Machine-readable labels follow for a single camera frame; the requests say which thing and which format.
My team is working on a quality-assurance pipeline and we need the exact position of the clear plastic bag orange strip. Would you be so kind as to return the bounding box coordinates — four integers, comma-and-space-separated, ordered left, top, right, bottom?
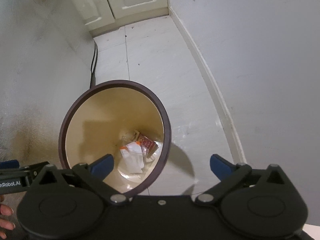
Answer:
118, 140, 145, 174

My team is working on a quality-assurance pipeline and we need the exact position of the red cigarette pack wrapper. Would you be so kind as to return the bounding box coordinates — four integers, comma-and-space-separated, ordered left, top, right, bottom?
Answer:
136, 133, 158, 158

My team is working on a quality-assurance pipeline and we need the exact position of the black floor cable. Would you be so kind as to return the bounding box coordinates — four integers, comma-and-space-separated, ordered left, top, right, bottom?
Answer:
89, 41, 98, 88

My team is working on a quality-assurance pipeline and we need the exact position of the person left hand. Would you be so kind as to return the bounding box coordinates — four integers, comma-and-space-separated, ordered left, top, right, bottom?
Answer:
0, 195, 16, 237

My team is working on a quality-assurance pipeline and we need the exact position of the round brown trash bin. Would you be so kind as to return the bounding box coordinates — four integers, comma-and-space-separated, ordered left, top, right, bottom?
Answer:
58, 80, 171, 197

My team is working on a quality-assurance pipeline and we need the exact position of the cream floor cabinet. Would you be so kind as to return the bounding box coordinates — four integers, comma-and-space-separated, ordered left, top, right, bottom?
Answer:
71, 0, 169, 37

